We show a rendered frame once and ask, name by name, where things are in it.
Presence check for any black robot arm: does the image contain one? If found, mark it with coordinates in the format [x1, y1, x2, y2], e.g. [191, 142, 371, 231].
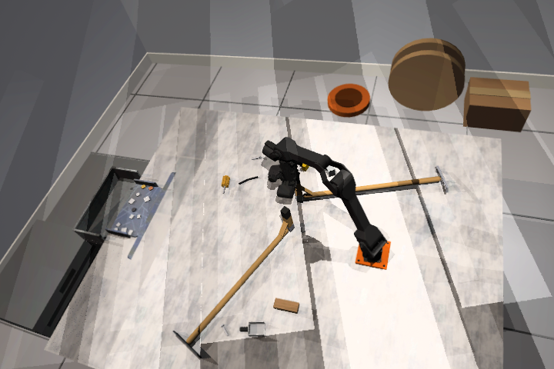
[262, 137, 388, 263]

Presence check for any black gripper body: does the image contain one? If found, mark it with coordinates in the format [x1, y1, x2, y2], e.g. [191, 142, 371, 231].
[277, 161, 303, 199]

